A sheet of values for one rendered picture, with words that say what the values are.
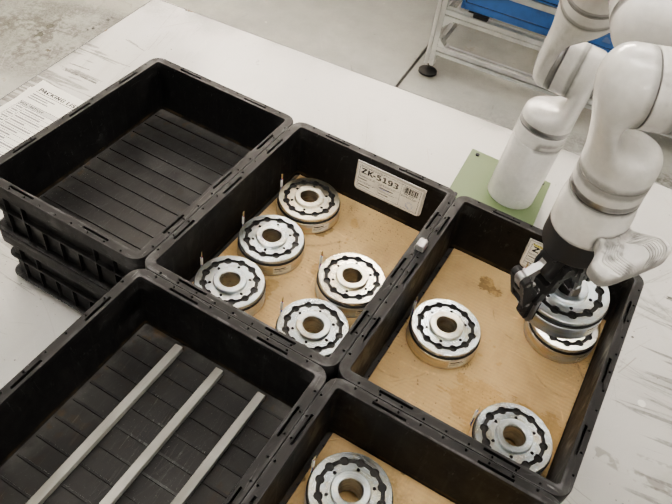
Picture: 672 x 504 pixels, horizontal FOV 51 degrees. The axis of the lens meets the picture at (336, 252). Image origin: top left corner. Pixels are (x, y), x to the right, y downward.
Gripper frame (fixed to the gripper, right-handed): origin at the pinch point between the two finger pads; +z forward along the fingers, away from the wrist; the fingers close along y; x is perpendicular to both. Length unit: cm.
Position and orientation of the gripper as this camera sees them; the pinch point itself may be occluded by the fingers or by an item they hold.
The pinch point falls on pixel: (544, 300)
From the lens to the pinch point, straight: 86.6
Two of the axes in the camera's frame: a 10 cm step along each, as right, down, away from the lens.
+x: 4.3, 7.3, -5.3
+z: -0.8, 6.2, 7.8
